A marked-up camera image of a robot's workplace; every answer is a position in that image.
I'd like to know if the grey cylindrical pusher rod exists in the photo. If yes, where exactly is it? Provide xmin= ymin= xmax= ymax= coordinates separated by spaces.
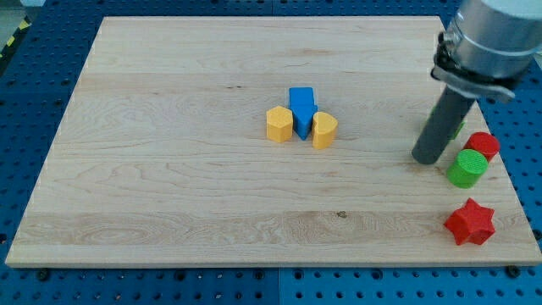
xmin=412 ymin=87 xmax=475 ymax=164

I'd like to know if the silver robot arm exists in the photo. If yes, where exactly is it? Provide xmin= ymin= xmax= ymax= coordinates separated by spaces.
xmin=412 ymin=0 xmax=541 ymax=164

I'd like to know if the wooden board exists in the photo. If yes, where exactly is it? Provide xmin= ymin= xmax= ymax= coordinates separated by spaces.
xmin=6 ymin=16 xmax=541 ymax=269

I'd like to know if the green block behind rod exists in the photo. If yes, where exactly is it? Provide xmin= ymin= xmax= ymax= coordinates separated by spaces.
xmin=450 ymin=121 xmax=466 ymax=141

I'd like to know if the red cylinder block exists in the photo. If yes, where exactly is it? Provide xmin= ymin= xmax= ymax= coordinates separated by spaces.
xmin=463 ymin=131 xmax=501 ymax=162

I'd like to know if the green cylinder block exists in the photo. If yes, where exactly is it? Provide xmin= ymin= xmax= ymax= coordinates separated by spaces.
xmin=446 ymin=149 xmax=489 ymax=189

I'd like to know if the red star block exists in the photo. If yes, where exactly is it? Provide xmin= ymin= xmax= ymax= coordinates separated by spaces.
xmin=444 ymin=197 xmax=495 ymax=246

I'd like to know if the yellow half-moon block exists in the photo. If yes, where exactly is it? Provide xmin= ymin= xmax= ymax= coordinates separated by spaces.
xmin=312 ymin=111 xmax=338 ymax=149

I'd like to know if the blue arrow block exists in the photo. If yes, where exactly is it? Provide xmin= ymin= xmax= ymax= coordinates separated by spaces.
xmin=289 ymin=87 xmax=318 ymax=141

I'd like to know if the yellow hexagon block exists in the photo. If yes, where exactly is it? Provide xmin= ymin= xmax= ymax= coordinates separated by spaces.
xmin=266 ymin=106 xmax=293 ymax=142

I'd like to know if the black yellow hazard tape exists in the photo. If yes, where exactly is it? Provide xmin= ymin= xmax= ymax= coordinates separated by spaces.
xmin=1 ymin=16 xmax=32 ymax=60

